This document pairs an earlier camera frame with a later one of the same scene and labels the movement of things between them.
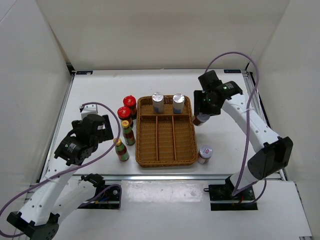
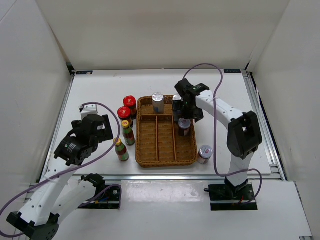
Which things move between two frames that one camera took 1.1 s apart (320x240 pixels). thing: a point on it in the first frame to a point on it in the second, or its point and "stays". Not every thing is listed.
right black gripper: x=198 y=96 to x=197 y=115
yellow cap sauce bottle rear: x=128 y=133 stays
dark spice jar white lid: x=202 y=117 to x=184 y=125
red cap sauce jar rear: x=130 y=101 stays
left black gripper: x=106 y=132 stays
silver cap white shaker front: x=158 y=103 stays
